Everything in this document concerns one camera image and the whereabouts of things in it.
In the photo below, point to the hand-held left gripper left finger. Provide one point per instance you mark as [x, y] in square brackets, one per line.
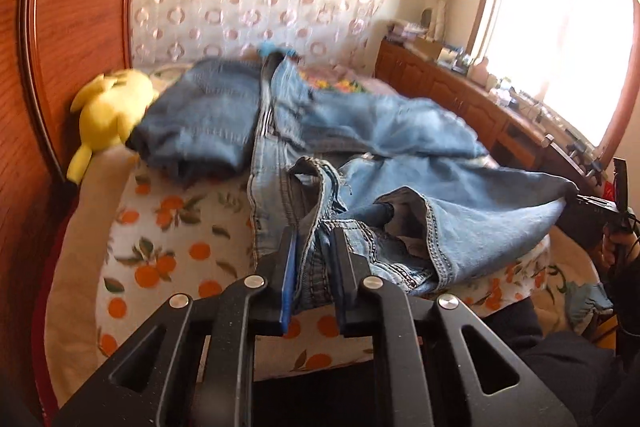
[290, 287]

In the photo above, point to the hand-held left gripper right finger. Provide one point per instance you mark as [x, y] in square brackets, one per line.
[342, 297]

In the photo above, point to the light blue jeans pants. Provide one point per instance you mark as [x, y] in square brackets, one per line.
[410, 127]

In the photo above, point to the person's right hand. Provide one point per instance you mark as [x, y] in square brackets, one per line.
[609, 244]

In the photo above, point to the beige floral quilt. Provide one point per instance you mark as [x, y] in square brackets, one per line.
[575, 287]

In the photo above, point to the orange-print white bedsheet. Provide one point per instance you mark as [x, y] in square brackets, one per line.
[165, 257]

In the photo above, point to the wood-framed window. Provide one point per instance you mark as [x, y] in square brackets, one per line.
[550, 32]

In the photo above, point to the white bottle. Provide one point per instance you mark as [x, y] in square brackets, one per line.
[480, 71]

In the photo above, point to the folded dark blue jeans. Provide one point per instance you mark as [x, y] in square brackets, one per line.
[200, 117]

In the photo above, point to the person's dark clothing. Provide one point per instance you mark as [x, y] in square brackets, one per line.
[565, 372]

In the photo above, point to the wooden sideboard cabinet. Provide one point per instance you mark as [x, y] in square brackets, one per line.
[440, 87]

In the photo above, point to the floral blanket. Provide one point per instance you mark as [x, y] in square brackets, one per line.
[345, 83]

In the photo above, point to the beige mattress pad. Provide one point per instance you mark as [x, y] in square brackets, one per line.
[75, 282]

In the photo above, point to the open cardboard box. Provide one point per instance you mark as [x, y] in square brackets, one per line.
[430, 48]

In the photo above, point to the blue plush cloth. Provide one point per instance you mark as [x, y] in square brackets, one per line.
[270, 49]

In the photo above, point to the yellow plush toy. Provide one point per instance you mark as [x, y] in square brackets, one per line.
[110, 112]

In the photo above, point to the red bed base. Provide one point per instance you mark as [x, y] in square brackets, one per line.
[42, 332]

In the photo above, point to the small dark fan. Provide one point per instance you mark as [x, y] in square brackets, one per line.
[428, 18]

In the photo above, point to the stack of papers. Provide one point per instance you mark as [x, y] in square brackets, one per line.
[405, 32]

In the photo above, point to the wooden headboard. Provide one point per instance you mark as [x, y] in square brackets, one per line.
[75, 7]

